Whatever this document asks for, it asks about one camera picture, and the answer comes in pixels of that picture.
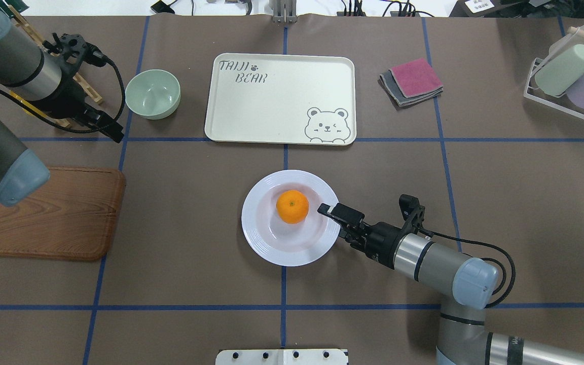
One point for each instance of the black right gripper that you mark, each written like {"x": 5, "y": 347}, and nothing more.
{"x": 381, "y": 241}

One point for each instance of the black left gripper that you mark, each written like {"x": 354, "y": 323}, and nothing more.
{"x": 72, "y": 96}

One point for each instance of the orange fruit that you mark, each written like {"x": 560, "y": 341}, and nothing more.
{"x": 292, "y": 206}

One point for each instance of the white round plate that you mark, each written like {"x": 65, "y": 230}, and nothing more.
{"x": 282, "y": 243}

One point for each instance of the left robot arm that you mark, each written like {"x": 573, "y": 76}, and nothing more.
{"x": 21, "y": 171}

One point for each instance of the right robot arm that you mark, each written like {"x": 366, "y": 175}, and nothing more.
{"x": 466, "y": 284}

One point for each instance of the cream bear tray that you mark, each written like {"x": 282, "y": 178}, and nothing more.
{"x": 282, "y": 99}

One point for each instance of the green bowl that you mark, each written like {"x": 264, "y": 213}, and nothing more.
{"x": 153, "y": 94}

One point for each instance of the wooden dish rack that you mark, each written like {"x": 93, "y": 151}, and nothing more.
{"x": 89, "y": 88}

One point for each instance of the wooden cutting board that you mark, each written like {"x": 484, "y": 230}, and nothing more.
{"x": 72, "y": 217}

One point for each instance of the small black device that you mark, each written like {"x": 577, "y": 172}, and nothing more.
{"x": 163, "y": 7}

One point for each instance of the pink and grey cloth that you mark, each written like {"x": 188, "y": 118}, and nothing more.
{"x": 411, "y": 83}

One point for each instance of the white cup rack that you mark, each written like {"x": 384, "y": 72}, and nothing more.
{"x": 531, "y": 90}

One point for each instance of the green pastel cup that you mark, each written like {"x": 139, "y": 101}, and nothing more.
{"x": 561, "y": 72}

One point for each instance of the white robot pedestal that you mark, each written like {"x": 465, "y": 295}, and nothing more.
{"x": 283, "y": 356}

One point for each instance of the aluminium frame post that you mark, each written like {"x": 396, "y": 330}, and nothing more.
{"x": 284, "y": 11}

